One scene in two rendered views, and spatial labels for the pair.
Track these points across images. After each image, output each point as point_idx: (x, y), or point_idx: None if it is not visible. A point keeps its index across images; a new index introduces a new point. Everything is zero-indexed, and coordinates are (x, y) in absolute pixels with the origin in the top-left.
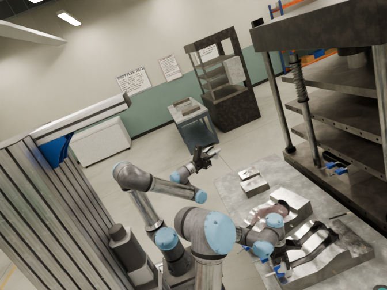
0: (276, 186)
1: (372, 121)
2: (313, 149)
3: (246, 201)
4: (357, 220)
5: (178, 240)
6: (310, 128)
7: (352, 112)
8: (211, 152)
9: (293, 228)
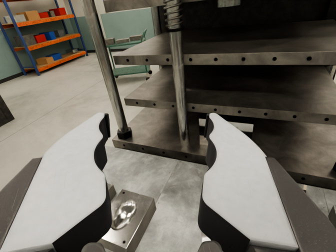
0: (162, 198)
1: (299, 45)
2: (185, 118)
3: None
4: (326, 192)
5: None
6: (184, 81)
7: (247, 45)
8: (207, 177)
9: None
